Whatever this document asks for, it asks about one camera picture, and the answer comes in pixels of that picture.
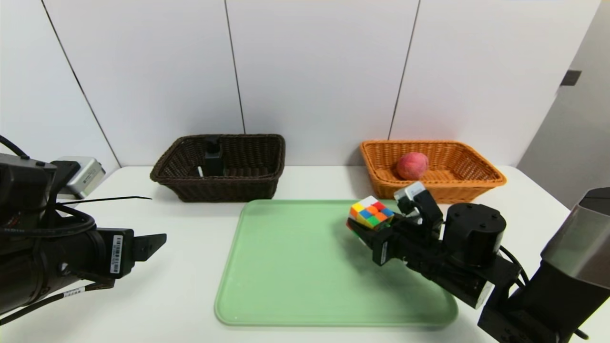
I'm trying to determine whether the multicoloured puzzle cube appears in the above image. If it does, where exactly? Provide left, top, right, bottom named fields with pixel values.
left=347, top=196, right=396, bottom=231

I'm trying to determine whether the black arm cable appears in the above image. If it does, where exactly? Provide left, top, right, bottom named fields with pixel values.
left=0, top=280, right=116, bottom=326
left=498, top=245, right=530, bottom=286

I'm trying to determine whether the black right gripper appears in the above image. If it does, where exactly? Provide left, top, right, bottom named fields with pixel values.
left=346, top=213, right=445, bottom=270

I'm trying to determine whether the black rectangular bottle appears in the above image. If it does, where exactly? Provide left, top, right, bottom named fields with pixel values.
left=204, top=136, right=224, bottom=177

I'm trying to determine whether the orange wicker basket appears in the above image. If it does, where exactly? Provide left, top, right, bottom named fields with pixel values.
left=360, top=140, right=507, bottom=204

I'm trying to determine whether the dark brown wicker basket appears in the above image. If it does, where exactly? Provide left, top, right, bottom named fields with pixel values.
left=150, top=134, right=286, bottom=203

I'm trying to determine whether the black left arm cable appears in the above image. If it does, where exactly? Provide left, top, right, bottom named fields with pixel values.
left=0, top=280, right=116, bottom=326

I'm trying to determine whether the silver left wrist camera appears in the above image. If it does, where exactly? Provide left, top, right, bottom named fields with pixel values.
left=56, top=156, right=107, bottom=200

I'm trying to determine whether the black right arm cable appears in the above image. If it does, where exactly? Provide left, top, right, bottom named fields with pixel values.
left=498, top=245, right=530, bottom=286

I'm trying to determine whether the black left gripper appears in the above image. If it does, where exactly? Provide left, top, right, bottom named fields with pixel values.
left=65, top=228, right=167, bottom=279

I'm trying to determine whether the red peach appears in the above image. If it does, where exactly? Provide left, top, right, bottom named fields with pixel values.
left=396, top=152, right=429, bottom=181

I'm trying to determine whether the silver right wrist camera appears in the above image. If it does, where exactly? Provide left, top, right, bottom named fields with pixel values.
left=394, top=181, right=445, bottom=225

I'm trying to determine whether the light green plastic tray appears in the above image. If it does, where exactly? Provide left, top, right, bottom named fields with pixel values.
left=214, top=199, right=459, bottom=328

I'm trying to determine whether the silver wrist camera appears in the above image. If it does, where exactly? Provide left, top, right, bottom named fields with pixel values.
left=394, top=181, right=445, bottom=225
left=56, top=156, right=107, bottom=200

